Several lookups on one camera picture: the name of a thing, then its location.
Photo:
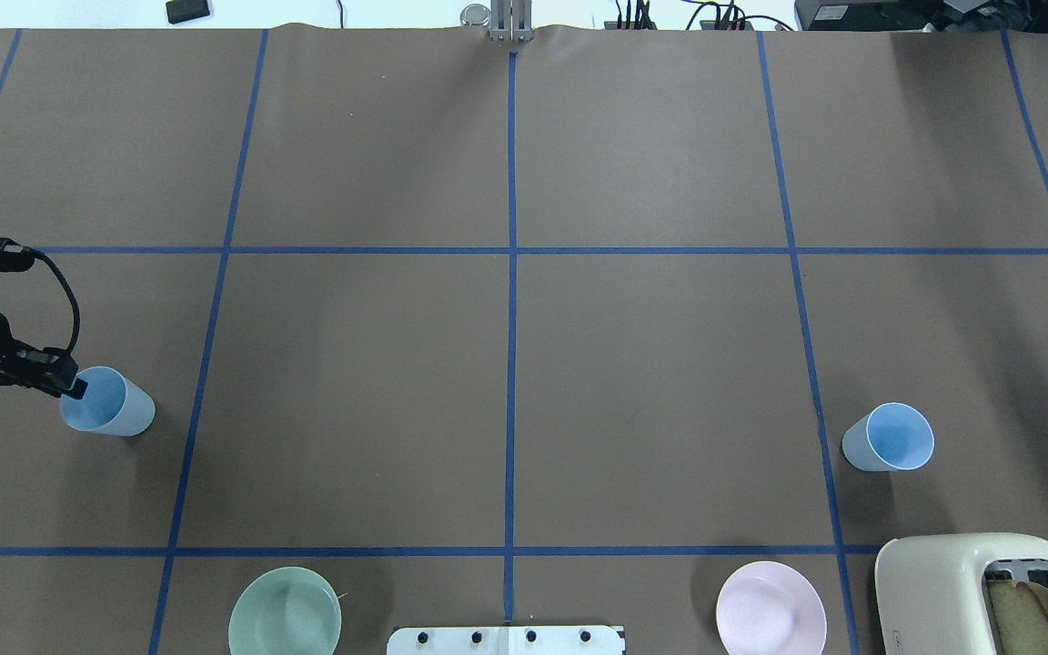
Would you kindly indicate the light blue cup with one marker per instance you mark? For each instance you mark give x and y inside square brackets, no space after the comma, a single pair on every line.
[892,437]
[113,405]

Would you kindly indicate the black small box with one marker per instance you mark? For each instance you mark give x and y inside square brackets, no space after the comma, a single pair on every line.
[179,12]

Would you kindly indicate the cream white toaster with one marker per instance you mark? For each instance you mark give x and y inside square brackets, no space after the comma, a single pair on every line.
[931,591]

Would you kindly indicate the pink plastic bowl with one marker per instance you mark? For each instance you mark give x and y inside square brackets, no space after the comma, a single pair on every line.
[770,608]

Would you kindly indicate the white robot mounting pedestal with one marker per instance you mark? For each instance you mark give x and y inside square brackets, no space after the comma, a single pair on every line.
[544,639]

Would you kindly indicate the brown toast slice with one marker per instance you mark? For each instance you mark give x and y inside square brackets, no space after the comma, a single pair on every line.
[1020,616]

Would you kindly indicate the silver camera mount bracket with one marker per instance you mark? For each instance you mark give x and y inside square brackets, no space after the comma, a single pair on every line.
[505,20]

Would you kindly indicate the green plastic bowl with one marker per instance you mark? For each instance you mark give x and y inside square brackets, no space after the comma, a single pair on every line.
[289,610]

